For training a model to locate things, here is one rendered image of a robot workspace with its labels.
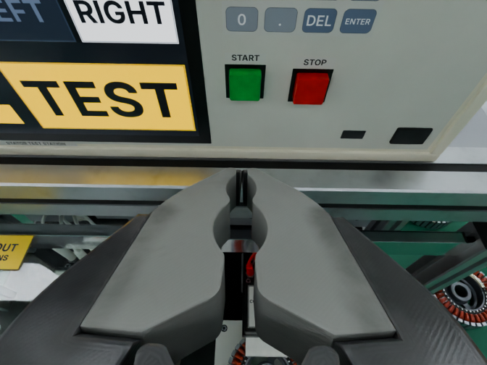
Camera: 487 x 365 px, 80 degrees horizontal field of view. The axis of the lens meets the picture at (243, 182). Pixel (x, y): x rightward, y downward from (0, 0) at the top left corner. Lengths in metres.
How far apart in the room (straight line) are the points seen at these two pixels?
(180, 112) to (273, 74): 0.06
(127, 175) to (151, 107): 0.06
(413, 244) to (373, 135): 0.13
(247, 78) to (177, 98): 0.05
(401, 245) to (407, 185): 0.08
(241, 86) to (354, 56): 0.06
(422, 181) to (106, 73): 0.22
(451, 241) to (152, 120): 0.28
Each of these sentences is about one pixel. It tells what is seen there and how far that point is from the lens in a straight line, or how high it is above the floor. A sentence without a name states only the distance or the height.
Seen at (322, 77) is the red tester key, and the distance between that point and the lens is 0.18.
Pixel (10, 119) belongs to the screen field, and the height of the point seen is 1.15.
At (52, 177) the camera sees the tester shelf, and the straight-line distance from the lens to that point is 0.25.
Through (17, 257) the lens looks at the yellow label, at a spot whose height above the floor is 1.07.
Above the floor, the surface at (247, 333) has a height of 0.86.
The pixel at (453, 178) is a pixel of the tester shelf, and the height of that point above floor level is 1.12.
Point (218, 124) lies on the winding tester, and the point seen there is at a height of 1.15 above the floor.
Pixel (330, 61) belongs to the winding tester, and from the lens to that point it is 0.18.
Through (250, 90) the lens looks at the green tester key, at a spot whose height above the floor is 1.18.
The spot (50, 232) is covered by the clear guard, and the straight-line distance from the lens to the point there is 0.29.
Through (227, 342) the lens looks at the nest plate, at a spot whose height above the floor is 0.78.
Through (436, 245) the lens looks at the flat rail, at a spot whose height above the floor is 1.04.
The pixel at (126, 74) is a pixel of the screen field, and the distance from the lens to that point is 0.19.
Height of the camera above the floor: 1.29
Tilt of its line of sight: 54 degrees down
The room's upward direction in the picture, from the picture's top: 1 degrees clockwise
